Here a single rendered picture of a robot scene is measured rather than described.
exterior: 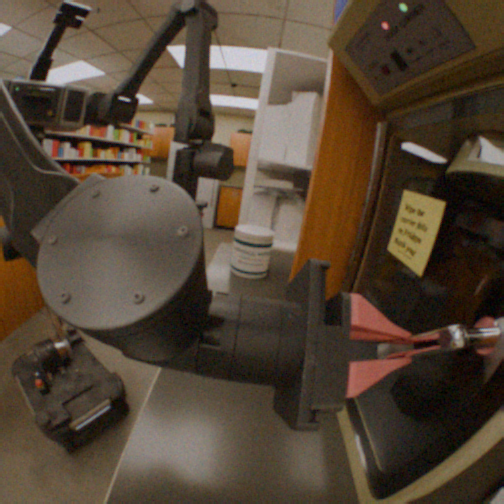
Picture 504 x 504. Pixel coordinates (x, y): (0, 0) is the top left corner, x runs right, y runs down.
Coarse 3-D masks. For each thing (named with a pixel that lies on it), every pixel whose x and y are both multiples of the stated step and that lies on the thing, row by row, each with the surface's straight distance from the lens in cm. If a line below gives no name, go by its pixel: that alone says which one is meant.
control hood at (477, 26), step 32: (352, 0) 34; (448, 0) 25; (480, 0) 24; (352, 32) 36; (480, 32) 25; (352, 64) 40; (448, 64) 28; (480, 64) 26; (384, 96) 37; (416, 96) 34
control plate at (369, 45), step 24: (384, 0) 30; (408, 0) 28; (432, 0) 26; (408, 24) 29; (432, 24) 27; (456, 24) 25; (360, 48) 36; (384, 48) 33; (432, 48) 28; (456, 48) 26; (408, 72) 32
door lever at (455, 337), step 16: (480, 320) 20; (416, 336) 18; (432, 336) 17; (448, 336) 15; (464, 336) 16; (480, 336) 18; (496, 336) 19; (384, 352) 21; (400, 352) 19; (416, 352) 18; (432, 352) 17; (480, 352) 20
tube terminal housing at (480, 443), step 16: (480, 80) 28; (496, 80) 27; (432, 96) 33; (448, 96) 31; (400, 112) 38; (496, 416) 21; (352, 432) 38; (480, 432) 22; (496, 432) 25; (352, 448) 38; (464, 448) 23; (480, 448) 27; (352, 464) 38; (448, 464) 25; (464, 464) 31; (432, 480) 27; (448, 480) 40; (368, 496) 35; (400, 496) 30; (416, 496) 37
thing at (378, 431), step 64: (448, 128) 27; (384, 192) 34; (448, 192) 25; (384, 256) 31; (448, 256) 23; (448, 320) 22; (384, 384) 29; (448, 384) 22; (384, 448) 29; (448, 448) 23
